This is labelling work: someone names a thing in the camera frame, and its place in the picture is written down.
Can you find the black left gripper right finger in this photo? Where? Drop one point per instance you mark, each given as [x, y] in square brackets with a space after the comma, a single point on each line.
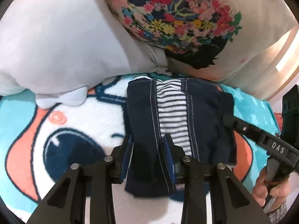
[210, 192]

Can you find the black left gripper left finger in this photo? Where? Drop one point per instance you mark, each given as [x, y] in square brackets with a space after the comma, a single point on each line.
[66, 201]

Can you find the striped navy toddler pants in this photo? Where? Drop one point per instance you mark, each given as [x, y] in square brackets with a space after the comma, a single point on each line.
[191, 112]

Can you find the red object at edge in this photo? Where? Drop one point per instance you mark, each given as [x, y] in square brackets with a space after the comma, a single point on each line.
[279, 119]

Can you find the turquoise cartoon fleece blanket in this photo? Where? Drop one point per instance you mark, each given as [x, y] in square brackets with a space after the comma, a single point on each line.
[37, 146]

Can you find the beige curtain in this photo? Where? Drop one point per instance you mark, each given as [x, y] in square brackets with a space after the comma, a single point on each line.
[270, 73]

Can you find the beige floral print cushion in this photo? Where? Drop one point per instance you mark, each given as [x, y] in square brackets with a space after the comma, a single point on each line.
[210, 39]

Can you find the white grey plush toy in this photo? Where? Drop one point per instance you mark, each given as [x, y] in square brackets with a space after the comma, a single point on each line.
[59, 49]

